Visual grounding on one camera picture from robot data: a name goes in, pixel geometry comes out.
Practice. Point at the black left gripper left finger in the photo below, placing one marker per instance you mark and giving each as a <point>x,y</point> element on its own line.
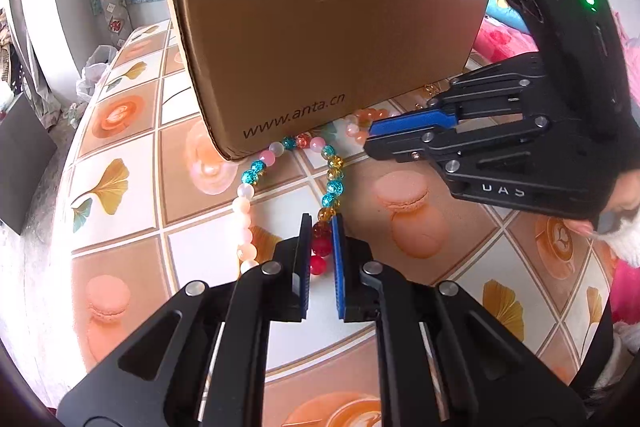
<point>199,360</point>

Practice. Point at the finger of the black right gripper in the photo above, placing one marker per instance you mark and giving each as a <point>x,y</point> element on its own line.
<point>405,146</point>
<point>433,115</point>

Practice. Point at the brown cardboard box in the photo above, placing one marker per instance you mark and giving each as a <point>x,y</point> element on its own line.
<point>265,69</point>

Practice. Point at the white plastic bag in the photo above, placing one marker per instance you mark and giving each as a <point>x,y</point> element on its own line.
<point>90,75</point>

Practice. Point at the right hand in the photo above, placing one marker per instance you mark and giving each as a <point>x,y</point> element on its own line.
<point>621,214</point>

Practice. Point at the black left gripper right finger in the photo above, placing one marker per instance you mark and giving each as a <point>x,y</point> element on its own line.
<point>443,359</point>

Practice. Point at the dark grey stool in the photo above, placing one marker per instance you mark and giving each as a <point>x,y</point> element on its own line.
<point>26,149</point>

